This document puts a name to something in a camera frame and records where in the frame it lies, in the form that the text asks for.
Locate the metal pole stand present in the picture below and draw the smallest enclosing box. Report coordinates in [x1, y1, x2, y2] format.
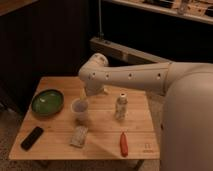
[98, 0, 104, 41]

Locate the wooden table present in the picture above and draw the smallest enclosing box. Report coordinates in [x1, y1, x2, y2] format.
[9, 77, 160, 160]

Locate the green ceramic bowl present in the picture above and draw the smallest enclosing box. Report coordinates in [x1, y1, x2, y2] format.
[31, 89, 64, 116]

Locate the black remote control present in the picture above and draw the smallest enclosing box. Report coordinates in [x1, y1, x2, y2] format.
[21, 127, 44, 150]

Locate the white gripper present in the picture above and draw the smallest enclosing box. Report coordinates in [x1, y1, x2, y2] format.
[80, 84, 109, 100]

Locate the beige snack packet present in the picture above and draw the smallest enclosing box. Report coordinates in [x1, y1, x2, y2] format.
[70, 126, 88, 148]

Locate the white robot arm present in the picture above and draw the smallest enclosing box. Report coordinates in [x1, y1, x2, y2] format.
[78, 53, 213, 171]

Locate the white patterned bottle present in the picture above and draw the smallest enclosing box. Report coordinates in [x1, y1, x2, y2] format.
[115, 93, 128, 120]

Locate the background shelf ledge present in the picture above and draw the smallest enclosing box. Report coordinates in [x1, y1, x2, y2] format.
[105, 0, 213, 25]

